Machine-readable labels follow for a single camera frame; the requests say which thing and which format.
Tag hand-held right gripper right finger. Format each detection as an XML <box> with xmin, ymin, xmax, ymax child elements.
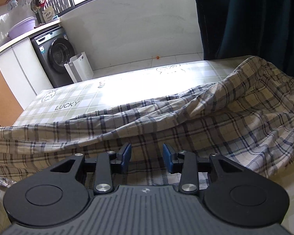
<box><xmin>162</xmin><ymin>143</ymin><xmax>245</xmax><ymax>194</ymax></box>

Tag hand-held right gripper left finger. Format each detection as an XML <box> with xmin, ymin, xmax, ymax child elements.
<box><xmin>50</xmin><ymin>142</ymin><xmax>133</xmax><ymax>195</ymax></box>

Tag plaid pants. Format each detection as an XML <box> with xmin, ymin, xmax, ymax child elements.
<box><xmin>0</xmin><ymin>56</ymin><xmax>294</xmax><ymax>189</ymax></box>

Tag white plastic laundry bin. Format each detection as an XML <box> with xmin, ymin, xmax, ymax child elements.
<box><xmin>64</xmin><ymin>51</ymin><xmax>94</xmax><ymax>84</ymax></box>

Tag grey washing machine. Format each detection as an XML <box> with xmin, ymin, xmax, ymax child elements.
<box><xmin>30</xmin><ymin>27</ymin><xmax>76</xmax><ymax>89</ymax></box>

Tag white cabinet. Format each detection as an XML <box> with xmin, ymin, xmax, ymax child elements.
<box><xmin>0</xmin><ymin>20</ymin><xmax>62</xmax><ymax>103</ymax></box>

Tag orange wooden panel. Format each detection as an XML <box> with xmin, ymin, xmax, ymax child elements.
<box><xmin>0</xmin><ymin>51</ymin><xmax>24</xmax><ymax>128</ymax></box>

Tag white detergent bag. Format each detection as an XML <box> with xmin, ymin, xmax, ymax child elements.
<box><xmin>42</xmin><ymin>7</ymin><xmax>56</xmax><ymax>24</ymax></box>

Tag dark teal curtain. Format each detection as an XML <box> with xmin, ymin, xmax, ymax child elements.
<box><xmin>190</xmin><ymin>0</ymin><xmax>294</xmax><ymax>81</ymax></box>

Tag purple plastic basin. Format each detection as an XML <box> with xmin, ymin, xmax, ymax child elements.
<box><xmin>8</xmin><ymin>17</ymin><xmax>37</xmax><ymax>40</ymax></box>

